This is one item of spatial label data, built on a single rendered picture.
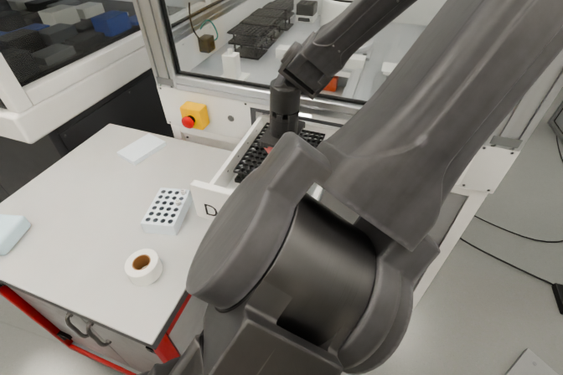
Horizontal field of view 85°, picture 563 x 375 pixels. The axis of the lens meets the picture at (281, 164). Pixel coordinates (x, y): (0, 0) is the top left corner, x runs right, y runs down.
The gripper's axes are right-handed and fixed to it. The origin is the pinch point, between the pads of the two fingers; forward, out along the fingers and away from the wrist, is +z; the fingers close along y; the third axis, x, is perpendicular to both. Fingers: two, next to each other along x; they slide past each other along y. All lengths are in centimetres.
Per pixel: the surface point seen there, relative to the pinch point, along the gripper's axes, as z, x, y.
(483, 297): 91, 85, -49
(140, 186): 20.6, -42.1, 3.6
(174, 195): 16.3, -27.8, 5.7
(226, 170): 7.2, -14.5, -0.1
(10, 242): 19, -56, 31
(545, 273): 90, 115, -73
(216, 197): 4.5, -10.8, 10.8
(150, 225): 16.9, -27.6, 15.9
